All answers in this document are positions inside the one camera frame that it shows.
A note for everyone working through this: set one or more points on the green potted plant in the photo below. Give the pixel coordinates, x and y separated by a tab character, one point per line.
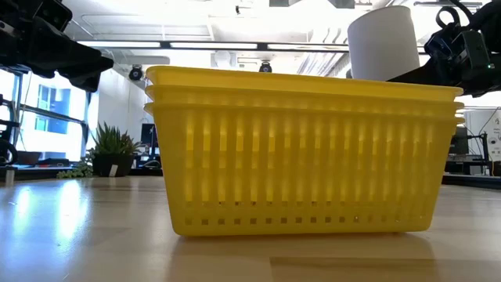
113	164

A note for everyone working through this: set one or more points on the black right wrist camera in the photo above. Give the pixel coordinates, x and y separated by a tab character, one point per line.
440	47

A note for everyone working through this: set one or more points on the dark ceiling panel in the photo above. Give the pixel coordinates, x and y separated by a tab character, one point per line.
285	3
341	4

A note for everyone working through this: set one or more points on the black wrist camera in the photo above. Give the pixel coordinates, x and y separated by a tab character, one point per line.
440	47
55	13

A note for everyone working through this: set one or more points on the black background equipment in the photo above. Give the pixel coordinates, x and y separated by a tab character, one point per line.
8	152

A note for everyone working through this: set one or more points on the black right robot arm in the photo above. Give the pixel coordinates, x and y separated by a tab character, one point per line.
491	19

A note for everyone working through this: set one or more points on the yellow slotted plastic basket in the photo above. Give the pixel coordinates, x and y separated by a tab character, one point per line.
274	97
297	176
274	81

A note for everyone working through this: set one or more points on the white cylindrical table lamp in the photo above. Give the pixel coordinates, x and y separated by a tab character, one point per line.
381	43

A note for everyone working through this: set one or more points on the dark computer monitor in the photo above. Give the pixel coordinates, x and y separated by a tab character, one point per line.
458	141
148	137

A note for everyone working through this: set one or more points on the small black ceiling fitting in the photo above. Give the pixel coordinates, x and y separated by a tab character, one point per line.
238	8

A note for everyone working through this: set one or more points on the white wall board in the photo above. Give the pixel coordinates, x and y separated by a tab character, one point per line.
475	121

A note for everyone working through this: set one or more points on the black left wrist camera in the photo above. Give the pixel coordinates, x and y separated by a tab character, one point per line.
55	13

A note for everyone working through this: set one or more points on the linear ceiling light bar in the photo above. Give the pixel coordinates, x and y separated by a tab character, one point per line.
211	45

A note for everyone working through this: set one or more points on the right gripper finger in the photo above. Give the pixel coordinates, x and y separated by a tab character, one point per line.
438	75

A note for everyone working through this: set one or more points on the ceiling track rail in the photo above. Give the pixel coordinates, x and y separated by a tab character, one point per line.
430	3

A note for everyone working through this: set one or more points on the black aluminium frame rail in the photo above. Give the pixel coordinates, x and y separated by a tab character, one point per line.
469	181

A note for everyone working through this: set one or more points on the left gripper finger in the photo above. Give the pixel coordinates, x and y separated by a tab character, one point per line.
70	53
88	80

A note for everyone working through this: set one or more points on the window with dark frame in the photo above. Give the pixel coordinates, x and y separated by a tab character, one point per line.
51	129

